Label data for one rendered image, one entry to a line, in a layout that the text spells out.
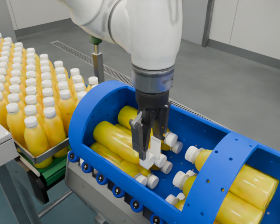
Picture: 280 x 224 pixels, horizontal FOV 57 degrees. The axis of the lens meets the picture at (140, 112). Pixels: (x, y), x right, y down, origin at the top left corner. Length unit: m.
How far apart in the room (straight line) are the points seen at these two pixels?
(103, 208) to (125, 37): 0.60
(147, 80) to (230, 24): 3.84
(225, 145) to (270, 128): 2.31
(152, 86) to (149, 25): 0.12
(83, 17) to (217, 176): 0.42
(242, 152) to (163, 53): 0.27
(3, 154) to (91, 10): 0.56
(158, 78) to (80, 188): 0.59
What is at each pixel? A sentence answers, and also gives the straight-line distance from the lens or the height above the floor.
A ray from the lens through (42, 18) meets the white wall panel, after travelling 5.48.
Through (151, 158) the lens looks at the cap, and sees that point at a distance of 0.70.
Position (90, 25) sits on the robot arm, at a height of 1.46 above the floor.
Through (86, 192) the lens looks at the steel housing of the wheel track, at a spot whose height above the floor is 0.86.
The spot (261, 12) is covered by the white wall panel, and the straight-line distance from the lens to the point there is 4.09.
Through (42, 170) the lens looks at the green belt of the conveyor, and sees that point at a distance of 1.03.
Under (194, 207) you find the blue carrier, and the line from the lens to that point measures 0.58.
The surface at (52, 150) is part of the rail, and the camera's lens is 0.99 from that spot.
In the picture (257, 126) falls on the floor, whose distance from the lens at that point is 2.85.
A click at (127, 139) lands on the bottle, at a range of 0.72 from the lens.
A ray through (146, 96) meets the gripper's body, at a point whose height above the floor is 1.33.
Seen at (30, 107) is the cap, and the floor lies 1.10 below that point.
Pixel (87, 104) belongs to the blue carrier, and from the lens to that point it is 0.75.
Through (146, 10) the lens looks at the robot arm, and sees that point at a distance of 0.46.
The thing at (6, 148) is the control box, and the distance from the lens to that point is 0.92.
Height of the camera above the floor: 1.62
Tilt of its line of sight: 35 degrees down
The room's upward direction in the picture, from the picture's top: straight up
